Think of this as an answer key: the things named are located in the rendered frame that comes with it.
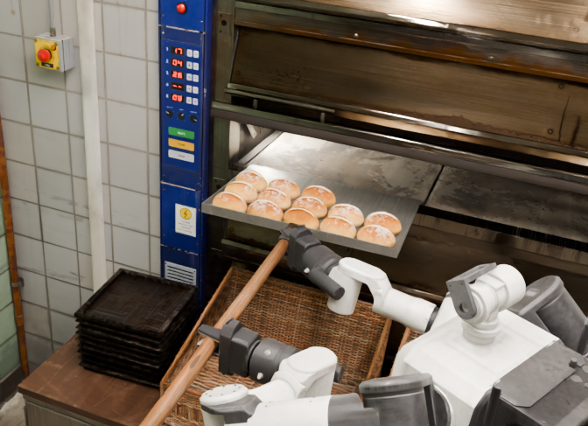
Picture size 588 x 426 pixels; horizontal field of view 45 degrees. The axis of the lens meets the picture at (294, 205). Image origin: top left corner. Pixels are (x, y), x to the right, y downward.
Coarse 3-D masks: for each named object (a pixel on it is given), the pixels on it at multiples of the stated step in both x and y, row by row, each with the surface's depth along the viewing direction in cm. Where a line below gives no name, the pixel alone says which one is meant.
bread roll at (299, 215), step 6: (288, 210) 190; (294, 210) 189; (300, 210) 188; (306, 210) 189; (288, 216) 189; (294, 216) 188; (300, 216) 187; (306, 216) 187; (312, 216) 188; (288, 222) 189; (294, 222) 188; (300, 222) 187; (306, 222) 187; (312, 222) 187
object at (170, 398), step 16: (272, 256) 171; (256, 272) 164; (256, 288) 160; (240, 304) 152; (224, 320) 147; (208, 352) 138; (192, 368) 133; (176, 384) 129; (160, 400) 125; (176, 400) 127; (160, 416) 122
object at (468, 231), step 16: (432, 208) 207; (416, 224) 206; (432, 224) 204; (448, 224) 202; (464, 224) 200; (480, 224) 201; (496, 224) 202; (480, 240) 201; (496, 240) 199; (512, 240) 197; (528, 240) 195; (544, 240) 195; (560, 240) 196; (560, 256) 194; (576, 256) 192
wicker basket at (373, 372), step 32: (224, 288) 228; (288, 288) 226; (256, 320) 232; (288, 320) 228; (320, 320) 225; (352, 320) 222; (384, 320) 215; (192, 352) 215; (384, 352) 220; (160, 384) 198; (192, 384) 219; (224, 384) 220; (256, 384) 221; (352, 384) 224; (192, 416) 206
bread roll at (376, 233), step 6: (360, 228) 185; (366, 228) 183; (372, 228) 182; (378, 228) 182; (384, 228) 183; (360, 234) 184; (366, 234) 183; (372, 234) 182; (378, 234) 182; (384, 234) 182; (390, 234) 182; (366, 240) 183; (372, 240) 182; (378, 240) 182; (384, 240) 182; (390, 240) 182; (390, 246) 183
